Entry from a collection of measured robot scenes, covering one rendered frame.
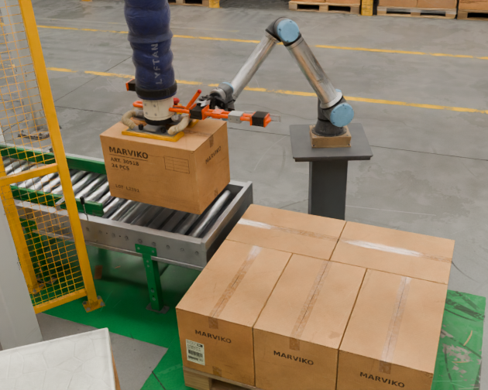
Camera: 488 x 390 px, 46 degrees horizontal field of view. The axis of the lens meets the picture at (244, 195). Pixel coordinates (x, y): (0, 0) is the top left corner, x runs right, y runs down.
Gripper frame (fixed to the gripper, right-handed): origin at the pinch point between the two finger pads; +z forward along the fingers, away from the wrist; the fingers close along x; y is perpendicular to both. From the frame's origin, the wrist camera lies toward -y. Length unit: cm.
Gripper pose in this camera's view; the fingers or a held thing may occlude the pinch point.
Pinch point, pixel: (203, 111)
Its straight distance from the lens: 316.9
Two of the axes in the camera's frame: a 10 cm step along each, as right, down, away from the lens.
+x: -0.4, -8.6, -5.1
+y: -9.3, -1.6, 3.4
